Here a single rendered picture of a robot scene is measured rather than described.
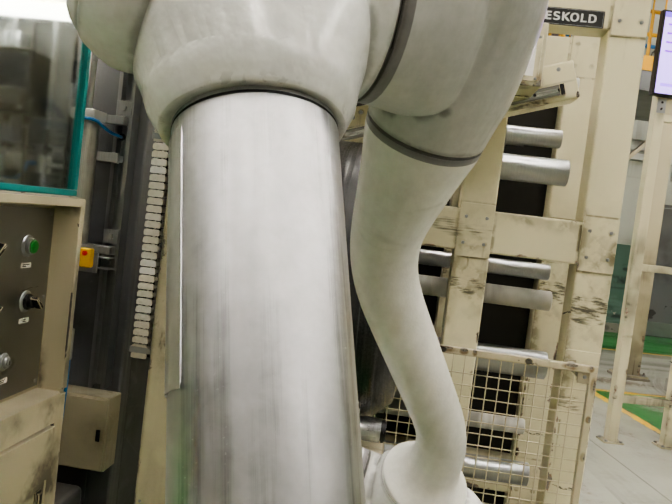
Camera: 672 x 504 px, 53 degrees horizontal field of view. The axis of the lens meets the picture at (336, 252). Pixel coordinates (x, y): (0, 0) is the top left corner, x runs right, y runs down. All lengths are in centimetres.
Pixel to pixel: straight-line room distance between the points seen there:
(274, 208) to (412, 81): 17
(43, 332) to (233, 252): 109
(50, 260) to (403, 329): 88
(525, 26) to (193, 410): 33
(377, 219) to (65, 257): 89
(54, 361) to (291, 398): 111
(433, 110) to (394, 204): 10
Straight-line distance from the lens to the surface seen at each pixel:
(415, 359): 67
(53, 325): 140
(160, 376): 145
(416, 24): 45
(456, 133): 52
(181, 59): 39
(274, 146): 36
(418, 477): 79
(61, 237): 138
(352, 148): 131
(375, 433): 131
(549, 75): 179
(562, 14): 202
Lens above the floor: 129
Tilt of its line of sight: 3 degrees down
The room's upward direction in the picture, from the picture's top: 7 degrees clockwise
